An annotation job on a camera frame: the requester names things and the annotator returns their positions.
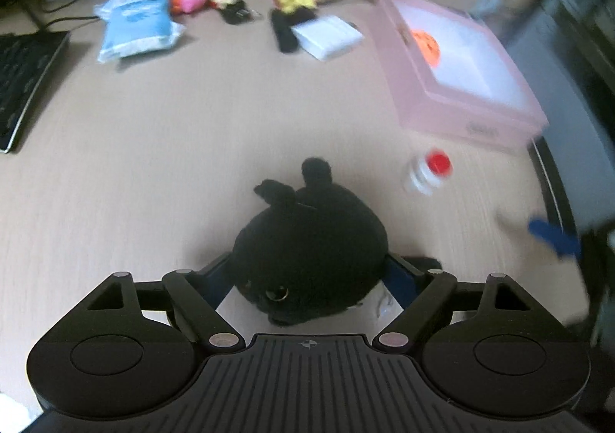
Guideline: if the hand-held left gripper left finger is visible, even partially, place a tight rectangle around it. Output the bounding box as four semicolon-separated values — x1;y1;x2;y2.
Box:
86;253;243;350

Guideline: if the blue tissue packet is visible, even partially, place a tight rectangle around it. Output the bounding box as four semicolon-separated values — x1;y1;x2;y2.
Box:
93;0;187;63

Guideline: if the black keyboard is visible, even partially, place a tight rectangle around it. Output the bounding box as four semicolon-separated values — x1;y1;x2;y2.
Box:
0;32;72;154

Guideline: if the wind-up doll figurine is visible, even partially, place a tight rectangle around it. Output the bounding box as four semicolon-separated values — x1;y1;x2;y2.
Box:
209;0;263;25

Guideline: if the black oblong object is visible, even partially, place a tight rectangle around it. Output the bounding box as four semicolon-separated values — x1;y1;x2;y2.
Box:
270;7;301;54

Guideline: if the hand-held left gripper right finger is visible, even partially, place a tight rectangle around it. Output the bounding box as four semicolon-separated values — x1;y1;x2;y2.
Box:
374;254;532;350

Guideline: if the wooden desktop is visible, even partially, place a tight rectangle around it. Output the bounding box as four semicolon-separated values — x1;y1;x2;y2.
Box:
0;0;599;415

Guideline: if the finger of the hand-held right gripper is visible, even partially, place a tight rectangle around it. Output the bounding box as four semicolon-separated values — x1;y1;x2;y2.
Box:
497;209;584;261

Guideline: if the black computer case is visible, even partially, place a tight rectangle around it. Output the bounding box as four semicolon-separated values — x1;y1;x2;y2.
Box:
500;0;615;241

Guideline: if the small white box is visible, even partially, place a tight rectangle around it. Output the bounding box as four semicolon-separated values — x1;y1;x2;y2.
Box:
291;15;363;61

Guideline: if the black plush toy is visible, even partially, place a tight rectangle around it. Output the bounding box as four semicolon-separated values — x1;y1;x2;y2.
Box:
229;157;391;327

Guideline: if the pink cardboard box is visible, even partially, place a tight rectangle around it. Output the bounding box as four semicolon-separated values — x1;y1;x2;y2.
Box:
370;0;551;155

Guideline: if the orange toy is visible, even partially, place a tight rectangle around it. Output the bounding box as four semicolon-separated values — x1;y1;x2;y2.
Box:
411;29;441;67

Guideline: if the small bottle with red cap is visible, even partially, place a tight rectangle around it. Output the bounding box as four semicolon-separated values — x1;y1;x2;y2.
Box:
401;149;453;196

